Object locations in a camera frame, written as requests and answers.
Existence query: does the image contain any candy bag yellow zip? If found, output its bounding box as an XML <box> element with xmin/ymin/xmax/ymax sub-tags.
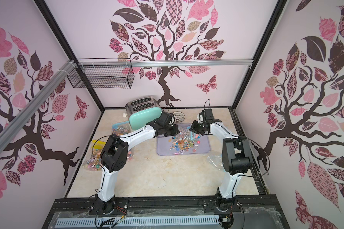
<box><xmin>83</xmin><ymin>140</ymin><xmax>106</xmax><ymax>171</ymax></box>

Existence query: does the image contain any aluminium rail left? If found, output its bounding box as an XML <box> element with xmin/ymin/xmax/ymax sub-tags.
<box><xmin>0</xmin><ymin>60</ymin><xmax>75</xmax><ymax>154</ymax></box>

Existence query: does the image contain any white sink strainer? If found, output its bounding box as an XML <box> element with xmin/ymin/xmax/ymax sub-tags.
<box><xmin>173</xmin><ymin>111</ymin><xmax>185</xmax><ymax>123</ymax></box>

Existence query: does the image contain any aluminium rail back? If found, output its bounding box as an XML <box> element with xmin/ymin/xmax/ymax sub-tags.
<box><xmin>78</xmin><ymin>59</ymin><xmax>253</xmax><ymax>67</ymax></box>

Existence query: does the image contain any black wire basket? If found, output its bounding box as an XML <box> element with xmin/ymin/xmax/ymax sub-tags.
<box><xmin>67</xmin><ymin>57</ymin><xmax>135</xmax><ymax>89</ymax></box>

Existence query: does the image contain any aluminium rail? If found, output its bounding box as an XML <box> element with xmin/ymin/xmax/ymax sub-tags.
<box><xmin>0</xmin><ymin>60</ymin><xmax>75</xmax><ymax>154</ymax></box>
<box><xmin>78</xmin><ymin>59</ymin><xmax>253</xmax><ymax>67</ymax></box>

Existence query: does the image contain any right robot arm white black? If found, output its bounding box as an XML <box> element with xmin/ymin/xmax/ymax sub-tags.
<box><xmin>190</xmin><ymin>108</ymin><xmax>267</xmax><ymax>212</ymax></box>

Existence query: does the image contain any candy bag blue zip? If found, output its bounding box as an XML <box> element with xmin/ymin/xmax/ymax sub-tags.
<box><xmin>207</xmin><ymin>154</ymin><xmax>224</xmax><ymax>171</ymax></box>
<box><xmin>176</xmin><ymin>126</ymin><xmax>195</xmax><ymax>141</ymax></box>

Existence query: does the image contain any mint green toaster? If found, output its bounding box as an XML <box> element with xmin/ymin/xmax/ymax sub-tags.
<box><xmin>125</xmin><ymin>96</ymin><xmax>162</xmax><ymax>130</ymax></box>

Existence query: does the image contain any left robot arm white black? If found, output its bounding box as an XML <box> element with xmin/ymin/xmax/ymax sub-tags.
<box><xmin>93</xmin><ymin>112</ymin><xmax>179</xmax><ymax>214</ymax></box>

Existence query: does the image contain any white cable duct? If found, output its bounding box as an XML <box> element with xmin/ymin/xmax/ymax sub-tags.
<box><xmin>53</xmin><ymin>215</ymin><xmax>220</xmax><ymax>229</ymax></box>

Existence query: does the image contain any black base frame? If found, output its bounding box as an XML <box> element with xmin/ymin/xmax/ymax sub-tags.
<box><xmin>43</xmin><ymin>195</ymin><xmax>289</xmax><ymax>229</ymax></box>

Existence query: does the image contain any candy bag near toaster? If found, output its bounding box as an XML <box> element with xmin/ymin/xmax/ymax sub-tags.
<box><xmin>112</xmin><ymin>121</ymin><xmax>131</xmax><ymax>136</ymax></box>

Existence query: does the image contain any pile of candies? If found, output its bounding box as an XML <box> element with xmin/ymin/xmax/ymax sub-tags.
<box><xmin>169</xmin><ymin>133</ymin><xmax>202</xmax><ymax>155</ymax></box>

